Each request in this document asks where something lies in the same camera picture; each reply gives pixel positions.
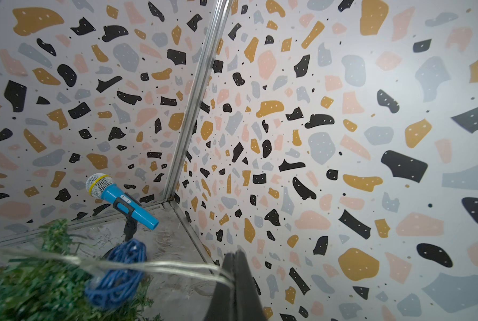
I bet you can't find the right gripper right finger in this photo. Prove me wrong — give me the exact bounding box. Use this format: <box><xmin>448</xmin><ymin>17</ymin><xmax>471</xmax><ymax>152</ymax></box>
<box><xmin>234</xmin><ymin>250</ymin><xmax>266</xmax><ymax>321</ymax></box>

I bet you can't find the blue toy microphone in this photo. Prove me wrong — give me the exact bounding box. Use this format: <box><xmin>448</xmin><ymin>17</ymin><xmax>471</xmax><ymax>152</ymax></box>
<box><xmin>86</xmin><ymin>173</ymin><xmax>159</xmax><ymax>230</ymax></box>

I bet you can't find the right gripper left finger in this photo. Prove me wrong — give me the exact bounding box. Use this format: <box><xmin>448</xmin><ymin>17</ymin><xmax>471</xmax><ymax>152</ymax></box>
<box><xmin>204</xmin><ymin>253</ymin><xmax>235</xmax><ymax>321</ymax></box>

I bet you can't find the left green christmas tree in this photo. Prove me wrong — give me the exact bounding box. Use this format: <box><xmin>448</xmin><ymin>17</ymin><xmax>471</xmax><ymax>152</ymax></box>
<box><xmin>0</xmin><ymin>218</ymin><xmax>163</xmax><ymax>321</ymax></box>

